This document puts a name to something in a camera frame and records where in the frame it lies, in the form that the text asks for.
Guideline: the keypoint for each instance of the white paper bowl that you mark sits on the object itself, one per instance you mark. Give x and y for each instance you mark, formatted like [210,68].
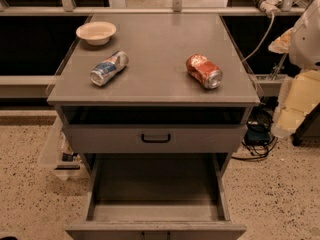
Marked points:
[96,33]

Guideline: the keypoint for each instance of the grey drawer cabinet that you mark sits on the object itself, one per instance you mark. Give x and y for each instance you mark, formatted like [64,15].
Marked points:
[155,87]

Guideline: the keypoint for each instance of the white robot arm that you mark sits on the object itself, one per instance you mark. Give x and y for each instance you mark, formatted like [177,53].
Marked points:
[304,50]

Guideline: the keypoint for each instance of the closed grey top drawer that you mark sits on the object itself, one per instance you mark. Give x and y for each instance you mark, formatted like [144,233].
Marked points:
[127,138]

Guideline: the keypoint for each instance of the open grey middle drawer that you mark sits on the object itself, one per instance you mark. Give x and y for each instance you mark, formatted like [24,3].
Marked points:
[156,197]

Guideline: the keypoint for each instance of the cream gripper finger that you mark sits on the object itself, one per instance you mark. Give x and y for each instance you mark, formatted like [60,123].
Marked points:
[282,43]
[297,98]

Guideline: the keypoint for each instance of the red coke can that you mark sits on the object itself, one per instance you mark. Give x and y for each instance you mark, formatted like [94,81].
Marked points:
[204,71]

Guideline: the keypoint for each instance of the blue box on floor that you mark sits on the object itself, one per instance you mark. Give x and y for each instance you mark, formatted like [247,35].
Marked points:
[257,138]

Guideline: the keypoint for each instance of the black drawer handle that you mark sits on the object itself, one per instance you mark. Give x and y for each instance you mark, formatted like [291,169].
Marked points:
[151,139]

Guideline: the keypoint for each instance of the blue pepsi can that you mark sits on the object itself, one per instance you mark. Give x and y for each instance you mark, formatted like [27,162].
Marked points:
[106,70]

